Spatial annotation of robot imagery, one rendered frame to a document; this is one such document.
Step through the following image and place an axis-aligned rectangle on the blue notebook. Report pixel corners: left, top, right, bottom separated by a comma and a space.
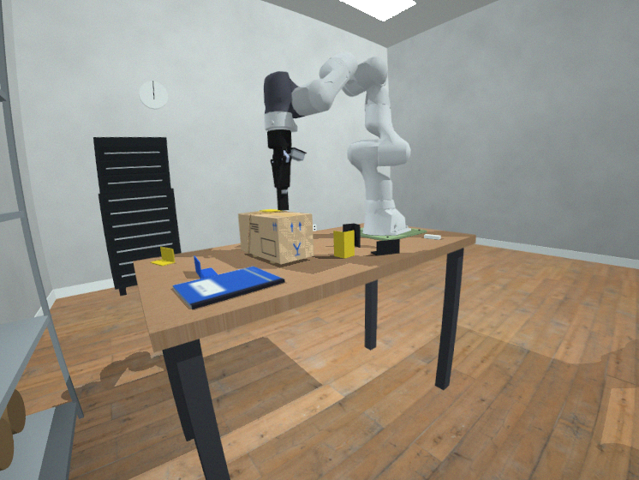
173, 267, 285, 309

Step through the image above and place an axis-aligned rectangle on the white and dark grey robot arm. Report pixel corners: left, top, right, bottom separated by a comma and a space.
264, 52, 411, 236

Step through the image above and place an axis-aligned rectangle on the tan cardboard box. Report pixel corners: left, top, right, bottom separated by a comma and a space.
238, 212, 314, 264

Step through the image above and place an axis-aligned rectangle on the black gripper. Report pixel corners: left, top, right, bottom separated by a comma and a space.
267, 129, 292, 211

